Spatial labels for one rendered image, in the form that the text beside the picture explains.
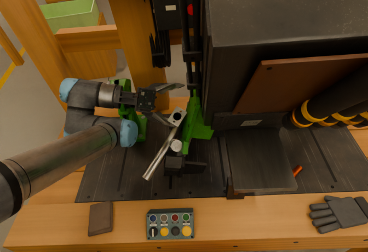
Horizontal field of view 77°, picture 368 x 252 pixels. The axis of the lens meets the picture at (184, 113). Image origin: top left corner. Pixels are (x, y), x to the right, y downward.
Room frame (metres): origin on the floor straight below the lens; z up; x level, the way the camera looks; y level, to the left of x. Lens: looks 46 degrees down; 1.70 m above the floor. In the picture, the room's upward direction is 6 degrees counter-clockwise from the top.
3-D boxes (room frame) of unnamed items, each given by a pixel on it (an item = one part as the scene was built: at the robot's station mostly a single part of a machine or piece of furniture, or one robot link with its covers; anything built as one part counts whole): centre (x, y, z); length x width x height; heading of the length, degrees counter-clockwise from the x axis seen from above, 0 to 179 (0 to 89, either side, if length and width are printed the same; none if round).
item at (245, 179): (0.45, -0.20, 1.11); 0.39 x 0.16 x 0.03; 176
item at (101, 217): (0.31, 0.32, 0.91); 0.10 x 0.08 x 0.03; 6
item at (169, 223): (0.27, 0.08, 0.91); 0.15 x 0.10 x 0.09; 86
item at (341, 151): (0.55, -0.13, 0.89); 1.10 x 0.42 x 0.02; 86
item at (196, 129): (0.49, -0.05, 1.17); 0.13 x 0.12 x 0.20; 86
